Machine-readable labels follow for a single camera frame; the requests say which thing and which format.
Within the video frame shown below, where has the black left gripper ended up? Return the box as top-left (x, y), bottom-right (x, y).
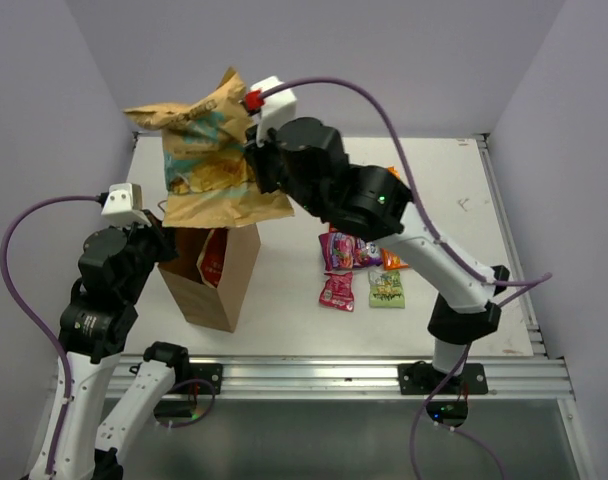
top-left (117, 207), bottom-right (180, 300)

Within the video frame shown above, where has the brown potato chips bag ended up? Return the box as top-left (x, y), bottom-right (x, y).
top-left (123, 67), bottom-right (294, 228)

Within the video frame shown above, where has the cassava chips bag cream red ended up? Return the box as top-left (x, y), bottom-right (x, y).
top-left (197, 228), bottom-right (228, 288)

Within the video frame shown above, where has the brown paper bag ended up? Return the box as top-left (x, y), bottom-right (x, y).
top-left (158, 199), bottom-right (261, 333)

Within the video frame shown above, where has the orange yellow snack bag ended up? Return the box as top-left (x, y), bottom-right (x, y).
top-left (387, 166), bottom-right (400, 180)

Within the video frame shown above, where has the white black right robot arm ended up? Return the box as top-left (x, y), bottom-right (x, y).
top-left (244, 117), bottom-right (510, 393)

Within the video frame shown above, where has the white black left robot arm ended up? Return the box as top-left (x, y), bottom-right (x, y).
top-left (28, 212), bottom-right (192, 479)

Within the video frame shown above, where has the purple candy packet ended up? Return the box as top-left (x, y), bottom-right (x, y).
top-left (318, 231), bottom-right (382, 271)

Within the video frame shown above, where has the pink small snack packet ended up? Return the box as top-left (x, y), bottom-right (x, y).
top-left (318, 272), bottom-right (354, 312)

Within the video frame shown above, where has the orange white snack packet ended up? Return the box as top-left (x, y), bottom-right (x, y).
top-left (380, 249), bottom-right (409, 271)

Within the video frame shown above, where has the green small snack packet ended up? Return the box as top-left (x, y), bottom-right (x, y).
top-left (368, 271), bottom-right (405, 309)

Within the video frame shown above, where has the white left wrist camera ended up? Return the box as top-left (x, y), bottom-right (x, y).
top-left (101, 183), bottom-right (151, 228)

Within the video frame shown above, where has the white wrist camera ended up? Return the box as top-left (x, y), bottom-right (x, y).
top-left (242, 76), bottom-right (297, 145)
top-left (101, 183), bottom-right (151, 228)

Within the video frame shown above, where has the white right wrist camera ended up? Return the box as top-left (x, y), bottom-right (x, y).
top-left (242, 76), bottom-right (297, 145)

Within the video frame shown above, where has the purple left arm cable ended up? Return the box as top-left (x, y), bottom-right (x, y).
top-left (0, 194), bottom-right (105, 474)

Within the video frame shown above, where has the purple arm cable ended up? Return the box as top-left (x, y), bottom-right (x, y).
top-left (261, 77), bottom-right (554, 480)
top-left (0, 194), bottom-right (105, 474)

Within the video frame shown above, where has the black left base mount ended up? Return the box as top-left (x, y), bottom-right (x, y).
top-left (154, 363), bottom-right (224, 428)

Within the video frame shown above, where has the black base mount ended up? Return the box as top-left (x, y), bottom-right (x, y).
top-left (397, 361), bottom-right (489, 428)
top-left (154, 363), bottom-right (224, 428)

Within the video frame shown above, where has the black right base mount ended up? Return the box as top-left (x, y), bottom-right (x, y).
top-left (397, 361), bottom-right (489, 428)

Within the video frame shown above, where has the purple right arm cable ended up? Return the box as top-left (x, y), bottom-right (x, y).
top-left (261, 77), bottom-right (554, 480)

